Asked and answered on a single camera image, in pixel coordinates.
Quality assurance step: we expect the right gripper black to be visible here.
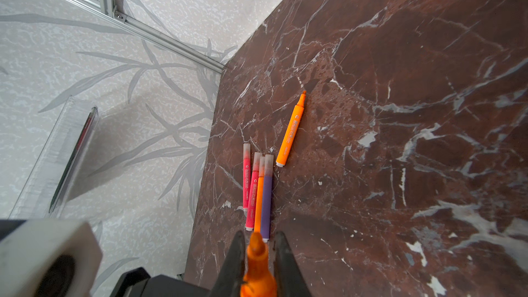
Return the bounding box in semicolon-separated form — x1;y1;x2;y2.
110;230;246;297

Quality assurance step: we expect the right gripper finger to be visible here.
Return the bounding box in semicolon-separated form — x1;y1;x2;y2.
274;231;312;297

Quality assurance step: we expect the orange marker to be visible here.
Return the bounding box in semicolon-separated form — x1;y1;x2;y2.
254;155;265;232
276;91;307;167
240;231;277;297

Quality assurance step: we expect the pink marker lone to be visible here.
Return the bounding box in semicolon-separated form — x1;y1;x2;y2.
246;152;262;231

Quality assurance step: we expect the pink marker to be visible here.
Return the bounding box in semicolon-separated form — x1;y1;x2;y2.
243;143;251;215

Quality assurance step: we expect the clear plastic wall shelf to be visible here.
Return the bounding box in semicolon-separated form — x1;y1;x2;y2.
8;96;99;219

